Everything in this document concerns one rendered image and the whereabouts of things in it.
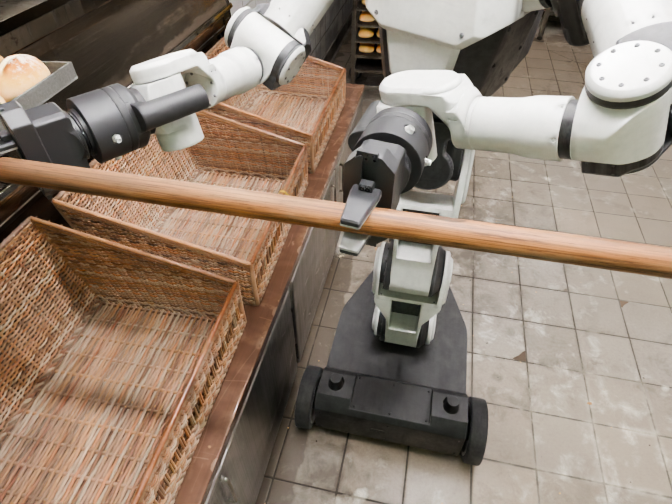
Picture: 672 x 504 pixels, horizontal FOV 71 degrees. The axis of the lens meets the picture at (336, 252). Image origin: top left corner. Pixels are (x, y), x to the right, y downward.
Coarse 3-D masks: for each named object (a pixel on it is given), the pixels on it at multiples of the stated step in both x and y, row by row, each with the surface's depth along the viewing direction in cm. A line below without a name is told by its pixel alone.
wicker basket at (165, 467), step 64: (0, 256) 98; (64, 256) 112; (0, 320) 97; (64, 320) 111; (128, 320) 117; (192, 320) 117; (0, 384) 96; (64, 384) 104; (128, 384) 104; (192, 384) 89; (0, 448) 94; (64, 448) 93; (128, 448) 94; (192, 448) 93
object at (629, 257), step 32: (0, 160) 55; (96, 192) 53; (128, 192) 52; (160, 192) 51; (192, 192) 51; (224, 192) 51; (256, 192) 51; (320, 224) 49; (384, 224) 48; (416, 224) 47; (448, 224) 47; (480, 224) 47; (544, 256) 46; (576, 256) 45; (608, 256) 45; (640, 256) 44
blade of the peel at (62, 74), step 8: (48, 64) 76; (56, 64) 76; (64, 64) 76; (72, 64) 76; (56, 72) 73; (64, 72) 75; (72, 72) 76; (48, 80) 72; (56, 80) 73; (64, 80) 75; (72, 80) 76; (32, 88) 69; (40, 88) 70; (48, 88) 72; (56, 88) 73; (24, 96) 68; (32, 96) 69; (40, 96) 71; (48, 96) 72; (24, 104) 68; (32, 104) 69; (40, 104) 71; (0, 128) 65
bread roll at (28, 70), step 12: (12, 60) 69; (24, 60) 70; (36, 60) 72; (0, 72) 68; (12, 72) 68; (24, 72) 69; (36, 72) 71; (48, 72) 74; (0, 84) 68; (12, 84) 68; (24, 84) 69; (12, 96) 69
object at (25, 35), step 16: (48, 0) 110; (64, 0) 110; (80, 0) 113; (96, 0) 118; (16, 16) 102; (32, 16) 102; (48, 16) 105; (64, 16) 109; (80, 16) 114; (0, 32) 95; (16, 32) 97; (32, 32) 101; (48, 32) 105; (0, 48) 94; (16, 48) 98
